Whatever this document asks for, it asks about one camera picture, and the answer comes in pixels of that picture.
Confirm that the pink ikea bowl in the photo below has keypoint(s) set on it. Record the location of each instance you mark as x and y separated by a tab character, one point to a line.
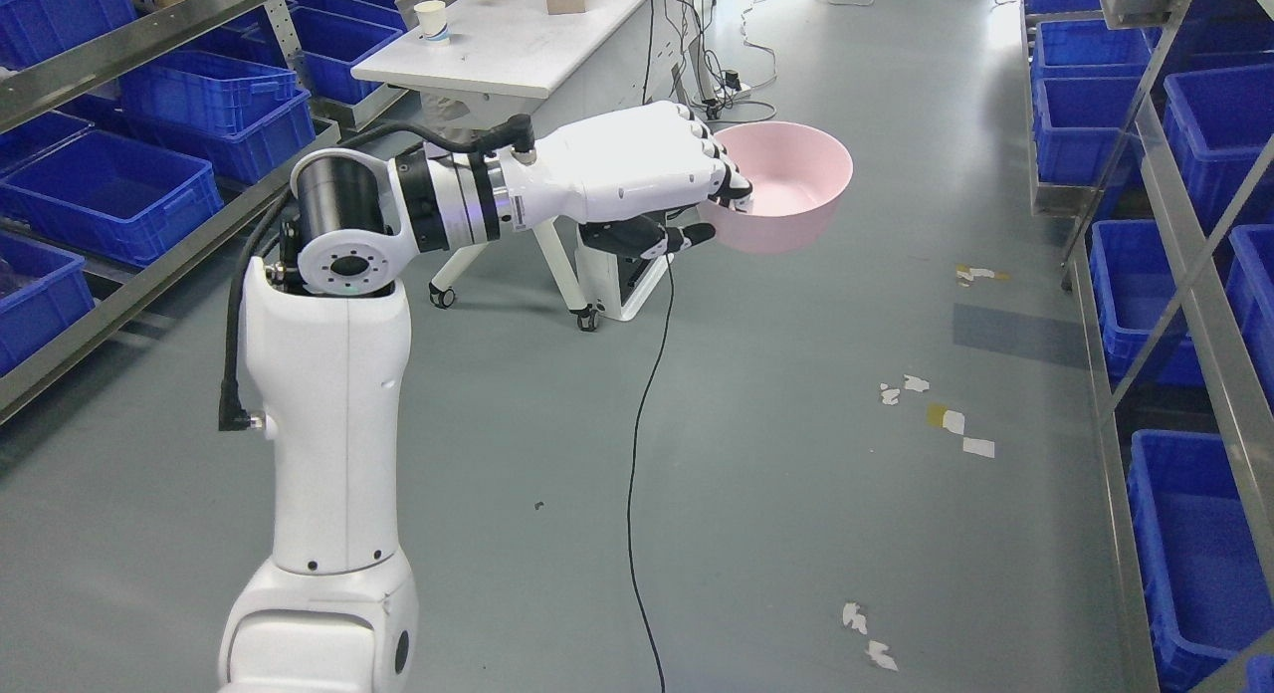
797	173

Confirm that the white desk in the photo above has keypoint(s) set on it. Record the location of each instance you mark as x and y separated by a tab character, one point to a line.
513	60

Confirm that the white paper cup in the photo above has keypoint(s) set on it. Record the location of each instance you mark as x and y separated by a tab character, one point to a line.
432	22

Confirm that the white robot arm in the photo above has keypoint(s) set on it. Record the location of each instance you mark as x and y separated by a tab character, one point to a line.
318	338

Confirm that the white power station box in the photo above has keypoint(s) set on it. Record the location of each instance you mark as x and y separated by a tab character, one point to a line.
617	286

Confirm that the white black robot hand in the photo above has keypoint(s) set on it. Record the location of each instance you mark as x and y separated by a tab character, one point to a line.
612	172

